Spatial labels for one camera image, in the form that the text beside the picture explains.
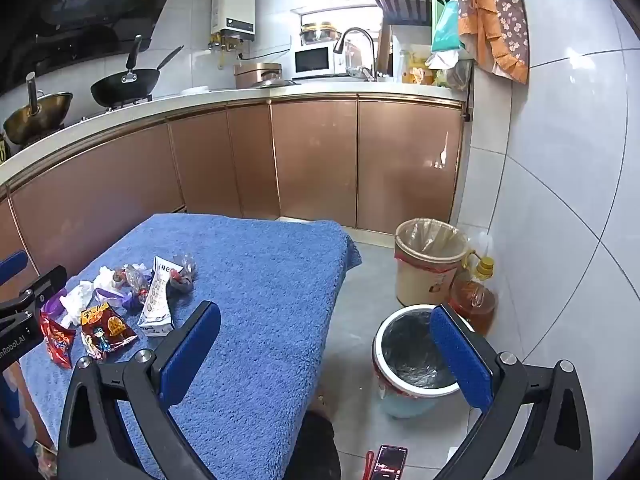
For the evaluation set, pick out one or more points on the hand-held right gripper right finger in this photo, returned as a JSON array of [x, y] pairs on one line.
[[460, 355]]

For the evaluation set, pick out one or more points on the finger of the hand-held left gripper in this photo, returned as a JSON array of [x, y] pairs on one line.
[[12, 266], [45, 282]]

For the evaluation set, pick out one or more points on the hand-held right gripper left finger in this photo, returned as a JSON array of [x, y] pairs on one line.
[[192, 350]]

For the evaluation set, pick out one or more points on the purple round lid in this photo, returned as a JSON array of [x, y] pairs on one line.
[[50, 304]]

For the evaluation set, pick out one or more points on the white tissue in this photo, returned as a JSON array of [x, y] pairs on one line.
[[106, 276], [75, 302]]

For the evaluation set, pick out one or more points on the red snack packet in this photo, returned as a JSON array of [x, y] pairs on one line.
[[57, 340]]

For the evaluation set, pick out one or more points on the white-rimmed bin with black bag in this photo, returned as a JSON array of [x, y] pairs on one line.
[[405, 355]]

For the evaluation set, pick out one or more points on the white milk carton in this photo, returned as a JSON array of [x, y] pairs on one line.
[[160, 295]]

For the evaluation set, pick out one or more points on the purple wrapper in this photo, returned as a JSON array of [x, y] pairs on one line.
[[112, 299]]

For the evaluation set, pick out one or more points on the clear candy wrapper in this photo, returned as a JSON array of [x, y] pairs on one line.
[[182, 275], [134, 280]]

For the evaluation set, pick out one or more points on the cartoon print snack packet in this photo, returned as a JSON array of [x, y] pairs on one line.
[[107, 332]]

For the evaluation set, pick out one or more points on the cooking oil bottle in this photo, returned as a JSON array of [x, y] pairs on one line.
[[472, 302]]

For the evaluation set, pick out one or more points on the beige bin with clear bag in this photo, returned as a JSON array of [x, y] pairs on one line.
[[420, 280]]

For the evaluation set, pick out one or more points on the blue towel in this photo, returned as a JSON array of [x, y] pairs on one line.
[[260, 285]]

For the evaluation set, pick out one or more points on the metal pan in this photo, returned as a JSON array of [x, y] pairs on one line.
[[37, 117]]

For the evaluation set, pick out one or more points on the person's dark trouser leg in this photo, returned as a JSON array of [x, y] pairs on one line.
[[315, 445]]

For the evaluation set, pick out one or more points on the gas stove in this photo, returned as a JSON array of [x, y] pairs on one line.
[[115, 106]]

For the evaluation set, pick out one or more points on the black wok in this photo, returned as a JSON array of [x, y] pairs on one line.
[[122, 87]]

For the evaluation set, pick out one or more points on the brown kitchen cabinet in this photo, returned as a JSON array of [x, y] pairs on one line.
[[315, 160]]

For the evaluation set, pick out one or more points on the white plate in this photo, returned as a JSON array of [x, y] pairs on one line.
[[196, 90]]

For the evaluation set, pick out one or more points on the black range hood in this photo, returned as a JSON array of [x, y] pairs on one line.
[[75, 10]]

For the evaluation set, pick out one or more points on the metal pot lid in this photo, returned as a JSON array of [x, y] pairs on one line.
[[275, 82]]

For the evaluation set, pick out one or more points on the copper cooking pot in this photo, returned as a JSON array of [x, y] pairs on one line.
[[255, 74]]

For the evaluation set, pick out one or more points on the white plastic bag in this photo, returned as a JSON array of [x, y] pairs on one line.
[[442, 60]]

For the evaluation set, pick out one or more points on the white microwave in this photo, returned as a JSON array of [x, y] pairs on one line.
[[312, 60]]

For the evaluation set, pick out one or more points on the wooden cutting board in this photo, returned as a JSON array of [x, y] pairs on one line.
[[384, 50]]

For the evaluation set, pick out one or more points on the green plastic bag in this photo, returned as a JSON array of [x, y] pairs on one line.
[[445, 25]]

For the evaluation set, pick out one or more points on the white water heater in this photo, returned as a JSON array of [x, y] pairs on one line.
[[235, 7]]

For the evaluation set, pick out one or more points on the orange floral apron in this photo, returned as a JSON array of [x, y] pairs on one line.
[[500, 20]]

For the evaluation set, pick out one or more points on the chrome faucet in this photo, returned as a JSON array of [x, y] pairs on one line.
[[354, 31]]

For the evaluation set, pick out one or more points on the metal pot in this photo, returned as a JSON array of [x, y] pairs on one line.
[[320, 32]]

